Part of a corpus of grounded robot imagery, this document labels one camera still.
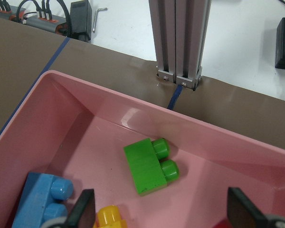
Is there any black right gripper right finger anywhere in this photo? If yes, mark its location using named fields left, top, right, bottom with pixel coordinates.
left=227, top=187, right=276, bottom=228

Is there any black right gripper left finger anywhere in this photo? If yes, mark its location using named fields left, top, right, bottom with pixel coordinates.
left=64, top=189, right=95, bottom=228

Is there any red small block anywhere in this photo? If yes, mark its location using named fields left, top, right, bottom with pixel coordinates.
left=213, top=218, right=233, bottom=228

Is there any yellow two-stud block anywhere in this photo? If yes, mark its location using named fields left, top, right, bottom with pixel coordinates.
left=93, top=205, right=128, bottom=228

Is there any blue three-stud block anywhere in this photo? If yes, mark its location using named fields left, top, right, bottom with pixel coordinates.
left=12, top=172, right=74, bottom=228

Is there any green two-stud block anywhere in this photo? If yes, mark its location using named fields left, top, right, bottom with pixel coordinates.
left=123, top=138, right=180, bottom=196

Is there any pink plastic box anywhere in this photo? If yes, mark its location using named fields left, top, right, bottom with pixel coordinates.
left=0, top=71, right=285, bottom=228

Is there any grey usb hub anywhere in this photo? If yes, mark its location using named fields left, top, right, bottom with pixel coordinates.
left=26, top=15, right=67, bottom=36

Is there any black usb hub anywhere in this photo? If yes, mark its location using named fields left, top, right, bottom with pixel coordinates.
left=70, top=0, right=92, bottom=42

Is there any silver hex key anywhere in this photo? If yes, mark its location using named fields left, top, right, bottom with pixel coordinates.
left=92, top=7, right=108, bottom=33

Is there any aluminium frame post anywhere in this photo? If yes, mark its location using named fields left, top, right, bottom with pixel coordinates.
left=149, top=0, right=211, bottom=90

